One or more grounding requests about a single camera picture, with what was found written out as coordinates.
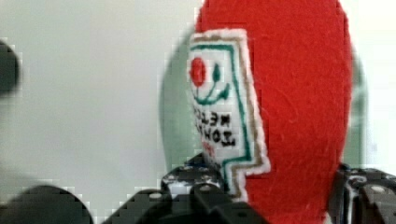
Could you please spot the large black pot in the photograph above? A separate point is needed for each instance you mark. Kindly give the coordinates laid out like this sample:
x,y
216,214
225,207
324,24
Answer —
x,y
45,205

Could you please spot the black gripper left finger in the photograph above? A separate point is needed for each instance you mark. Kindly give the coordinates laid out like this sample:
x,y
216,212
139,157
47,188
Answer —
x,y
197,180

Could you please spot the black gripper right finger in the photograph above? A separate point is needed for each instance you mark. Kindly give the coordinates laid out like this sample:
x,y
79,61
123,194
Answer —
x,y
362,196

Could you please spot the small black bowl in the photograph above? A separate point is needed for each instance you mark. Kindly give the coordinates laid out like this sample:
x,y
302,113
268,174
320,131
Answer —
x,y
9,69

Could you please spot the red plush ketchup bottle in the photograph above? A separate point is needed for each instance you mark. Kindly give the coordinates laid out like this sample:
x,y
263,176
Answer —
x,y
270,93

